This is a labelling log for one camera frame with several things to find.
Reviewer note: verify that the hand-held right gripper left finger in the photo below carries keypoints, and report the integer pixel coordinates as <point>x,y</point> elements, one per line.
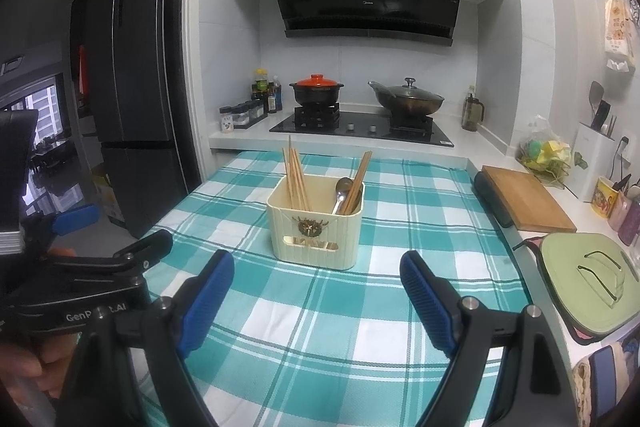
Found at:
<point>205,302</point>

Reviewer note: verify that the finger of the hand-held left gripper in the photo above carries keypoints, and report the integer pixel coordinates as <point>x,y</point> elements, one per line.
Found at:
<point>150,244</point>
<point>75,218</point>

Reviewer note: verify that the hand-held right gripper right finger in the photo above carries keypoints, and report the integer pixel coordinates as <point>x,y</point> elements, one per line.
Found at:
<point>425,302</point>

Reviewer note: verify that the cream utensil holder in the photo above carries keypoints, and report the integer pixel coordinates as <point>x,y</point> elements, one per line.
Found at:
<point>280,227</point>

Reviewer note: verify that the person's left hand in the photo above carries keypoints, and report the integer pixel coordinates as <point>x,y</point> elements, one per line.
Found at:
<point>35,362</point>

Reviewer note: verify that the cardboard box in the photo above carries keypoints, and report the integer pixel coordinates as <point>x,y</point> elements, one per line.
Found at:
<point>107,197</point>

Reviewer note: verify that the teal checked tablecloth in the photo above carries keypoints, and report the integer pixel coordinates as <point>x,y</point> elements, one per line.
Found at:
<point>380,287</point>

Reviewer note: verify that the black tray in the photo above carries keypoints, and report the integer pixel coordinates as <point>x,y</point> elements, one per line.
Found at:
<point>490,202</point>

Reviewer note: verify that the wooden cutting board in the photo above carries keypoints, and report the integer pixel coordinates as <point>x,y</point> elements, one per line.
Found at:
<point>525,197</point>

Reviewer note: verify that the red hanging cloth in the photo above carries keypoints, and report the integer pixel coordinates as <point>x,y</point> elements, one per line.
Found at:
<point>82,72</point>

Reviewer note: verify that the dark refrigerator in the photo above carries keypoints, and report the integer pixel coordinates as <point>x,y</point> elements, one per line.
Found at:
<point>135,82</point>

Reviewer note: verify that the row of spice jars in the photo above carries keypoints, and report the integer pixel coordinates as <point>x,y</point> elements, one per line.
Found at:
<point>237,114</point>

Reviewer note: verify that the black gas hob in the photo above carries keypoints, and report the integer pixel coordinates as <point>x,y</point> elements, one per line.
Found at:
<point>360,127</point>

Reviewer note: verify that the dark sauce bottle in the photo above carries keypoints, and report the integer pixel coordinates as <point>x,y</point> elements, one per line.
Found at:
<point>272,99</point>

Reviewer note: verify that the plastic bag of sponges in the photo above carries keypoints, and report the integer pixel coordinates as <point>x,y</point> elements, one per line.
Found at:
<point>545,154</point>

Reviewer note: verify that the yellow-capped oil bottle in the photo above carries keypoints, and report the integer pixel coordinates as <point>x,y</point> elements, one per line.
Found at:
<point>260,87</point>

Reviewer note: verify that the brown water pitcher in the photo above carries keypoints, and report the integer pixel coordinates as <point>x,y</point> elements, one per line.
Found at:
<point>470,112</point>

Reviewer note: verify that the wok with glass lid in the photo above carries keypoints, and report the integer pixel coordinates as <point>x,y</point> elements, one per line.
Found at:
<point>410,102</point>

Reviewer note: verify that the yellow printed cup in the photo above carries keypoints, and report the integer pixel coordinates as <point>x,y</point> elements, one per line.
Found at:
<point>604,199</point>

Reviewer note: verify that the white knife block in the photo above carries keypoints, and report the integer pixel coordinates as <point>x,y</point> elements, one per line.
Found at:
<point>590,167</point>

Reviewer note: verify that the pink cup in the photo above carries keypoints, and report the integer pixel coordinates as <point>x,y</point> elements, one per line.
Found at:
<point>620,214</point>

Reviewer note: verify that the purple cup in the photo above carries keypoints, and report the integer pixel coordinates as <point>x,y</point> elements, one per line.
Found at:
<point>631,224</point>

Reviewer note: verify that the black clay pot red lid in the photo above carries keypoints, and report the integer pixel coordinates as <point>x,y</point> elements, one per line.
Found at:
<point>315,92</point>

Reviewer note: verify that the black spatula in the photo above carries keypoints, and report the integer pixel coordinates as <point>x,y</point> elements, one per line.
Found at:
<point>596,94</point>

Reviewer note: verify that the black range hood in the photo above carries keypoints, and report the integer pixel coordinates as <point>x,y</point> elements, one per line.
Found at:
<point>365,7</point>

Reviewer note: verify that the hanging printed packet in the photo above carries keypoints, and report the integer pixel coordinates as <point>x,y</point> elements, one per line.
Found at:
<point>617,27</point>

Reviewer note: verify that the hanging metal trivet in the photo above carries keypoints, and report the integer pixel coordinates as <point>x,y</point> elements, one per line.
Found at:
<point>635,7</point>

